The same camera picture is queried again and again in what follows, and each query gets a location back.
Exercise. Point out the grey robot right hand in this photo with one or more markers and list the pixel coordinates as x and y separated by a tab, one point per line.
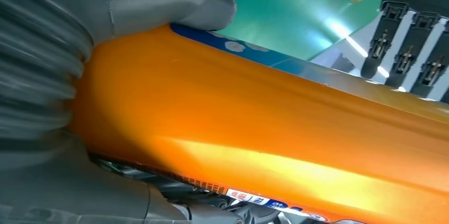
151	1

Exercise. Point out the green table mat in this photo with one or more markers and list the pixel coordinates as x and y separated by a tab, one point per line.
280	12

